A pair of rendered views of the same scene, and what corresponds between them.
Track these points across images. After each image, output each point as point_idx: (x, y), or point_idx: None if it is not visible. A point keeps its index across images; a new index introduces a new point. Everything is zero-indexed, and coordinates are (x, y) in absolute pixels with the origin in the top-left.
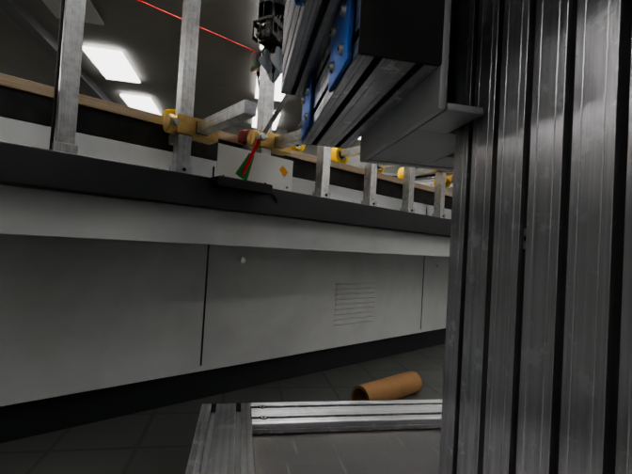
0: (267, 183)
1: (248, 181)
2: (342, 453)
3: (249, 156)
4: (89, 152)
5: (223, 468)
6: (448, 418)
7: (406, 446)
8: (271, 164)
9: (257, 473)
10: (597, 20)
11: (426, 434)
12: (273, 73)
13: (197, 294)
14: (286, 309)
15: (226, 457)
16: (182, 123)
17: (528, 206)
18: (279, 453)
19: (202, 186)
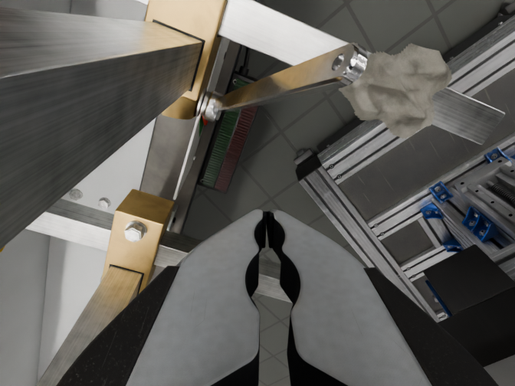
0: (226, 49)
1: (244, 139)
2: (385, 172)
3: (205, 120)
4: (0, 279)
5: (347, 218)
6: (451, 221)
7: (415, 148)
8: (224, 42)
9: (355, 204)
10: None
11: (427, 128)
12: (259, 244)
13: None
14: None
15: (343, 213)
16: (150, 278)
17: None
18: (356, 188)
19: (196, 187)
